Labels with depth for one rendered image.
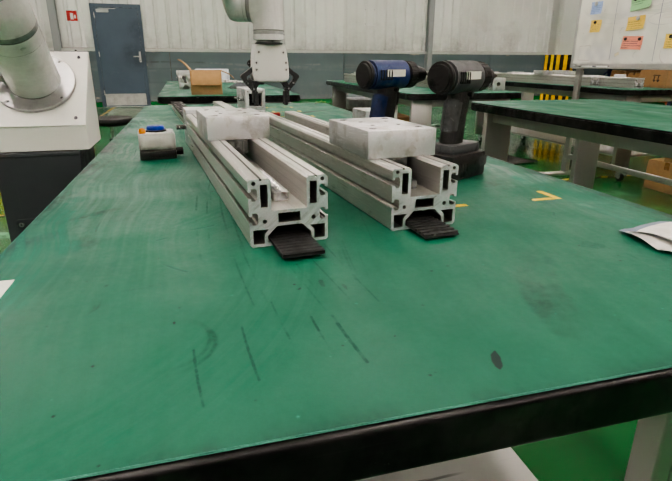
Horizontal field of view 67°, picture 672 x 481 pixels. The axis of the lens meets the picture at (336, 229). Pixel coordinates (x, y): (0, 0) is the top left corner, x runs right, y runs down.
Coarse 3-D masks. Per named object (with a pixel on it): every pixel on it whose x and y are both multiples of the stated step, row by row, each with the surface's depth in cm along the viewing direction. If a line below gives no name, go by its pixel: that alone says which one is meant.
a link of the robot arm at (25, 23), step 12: (12, 0) 107; (24, 0) 108; (0, 12) 105; (12, 12) 107; (24, 12) 108; (0, 24) 106; (12, 24) 107; (24, 24) 109; (36, 24) 113; (0, 36) 108; (12, 36) 109; (24, 36) 111
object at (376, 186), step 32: (288, 128) 110; (320, 128) 112; (320, 160) 92; (352, 160) 78; (384, 160) 71; (416, 160) 74; (352, 192) 79; (384, 192) 68; (416, 192) 70; (448, 192) 69; (384, 224) 69
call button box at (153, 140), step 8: (144, 136) 113; (152, 136) 113; (160, 136) 114; (168, 136) 115; (144, 144) 113; (152, 144) 114; (160, 144) 115; (168, 144) 115; (144, 152) 114; (152, 152) 114; (160, 152) 115; (168, 152) 116; (176, 152) 116
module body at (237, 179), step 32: (192, 128) 120; (224, 160) 74; (256, 160) 88; (288, 160) 70; (224, 192) 78; (256, 192) 60; (288, 192) 69; (320, 192) 64; (256, 224) 61; (288, 224) 62; (320, 224) 66
